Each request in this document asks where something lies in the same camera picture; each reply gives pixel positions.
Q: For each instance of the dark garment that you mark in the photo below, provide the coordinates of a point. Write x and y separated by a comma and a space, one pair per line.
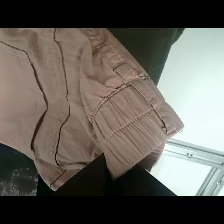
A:
150, 50

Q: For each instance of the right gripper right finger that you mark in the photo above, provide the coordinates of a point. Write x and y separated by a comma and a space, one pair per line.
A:
143, 185

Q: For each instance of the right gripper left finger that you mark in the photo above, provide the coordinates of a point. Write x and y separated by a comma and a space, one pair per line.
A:
90, 180

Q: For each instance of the silver frame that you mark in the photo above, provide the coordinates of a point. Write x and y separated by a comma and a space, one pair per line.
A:
200, 156

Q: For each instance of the pink garment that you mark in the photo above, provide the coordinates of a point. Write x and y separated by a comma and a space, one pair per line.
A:
83, 100

